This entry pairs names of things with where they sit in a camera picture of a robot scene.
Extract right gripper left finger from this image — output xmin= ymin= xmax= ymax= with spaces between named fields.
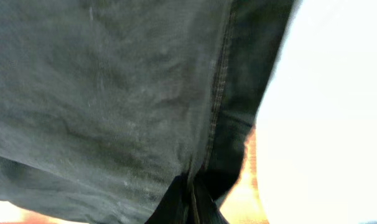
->
xmin=145 ymin=175 xmax=189 ymax=224

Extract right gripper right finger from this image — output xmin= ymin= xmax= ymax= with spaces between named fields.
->
xmin=193 ymin=179 xmax=228 ymax=224

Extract black shorts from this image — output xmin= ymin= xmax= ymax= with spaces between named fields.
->
xmin=0 ymin=0 xmax=294 ymax=223

